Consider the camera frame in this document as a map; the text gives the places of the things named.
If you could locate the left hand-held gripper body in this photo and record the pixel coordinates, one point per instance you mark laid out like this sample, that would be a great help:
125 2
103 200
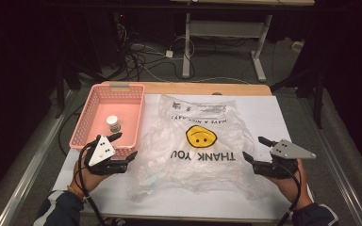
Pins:
102 152

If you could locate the person's right hand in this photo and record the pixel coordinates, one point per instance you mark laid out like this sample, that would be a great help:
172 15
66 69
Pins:
290 188

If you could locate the white power adapter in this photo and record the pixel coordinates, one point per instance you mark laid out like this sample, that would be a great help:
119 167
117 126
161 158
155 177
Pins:
169 54

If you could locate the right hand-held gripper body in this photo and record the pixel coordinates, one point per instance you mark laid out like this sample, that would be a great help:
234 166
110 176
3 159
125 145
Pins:
287 151

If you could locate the small white-lidded jar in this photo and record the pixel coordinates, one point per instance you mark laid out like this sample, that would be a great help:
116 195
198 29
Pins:
113 123

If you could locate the pink plastic basket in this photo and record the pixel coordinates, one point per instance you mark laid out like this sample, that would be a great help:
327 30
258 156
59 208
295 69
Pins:
113 109

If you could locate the white paper table sheet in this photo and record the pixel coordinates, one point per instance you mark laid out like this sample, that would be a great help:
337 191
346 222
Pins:
176 207

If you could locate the small beige box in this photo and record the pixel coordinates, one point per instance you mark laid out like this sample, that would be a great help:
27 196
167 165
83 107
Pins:
298 46

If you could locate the white metal-framed table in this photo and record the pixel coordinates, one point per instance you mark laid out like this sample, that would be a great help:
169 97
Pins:
226 28

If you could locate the person's left hand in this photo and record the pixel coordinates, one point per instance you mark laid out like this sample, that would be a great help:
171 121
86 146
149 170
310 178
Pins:
89 180

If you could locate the metal floor rail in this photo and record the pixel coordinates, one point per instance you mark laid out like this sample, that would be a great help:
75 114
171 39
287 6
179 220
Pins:
28 175
342 185

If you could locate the clear plastic bag yellow smiley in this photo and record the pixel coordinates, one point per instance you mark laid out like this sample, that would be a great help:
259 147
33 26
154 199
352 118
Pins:
198 147

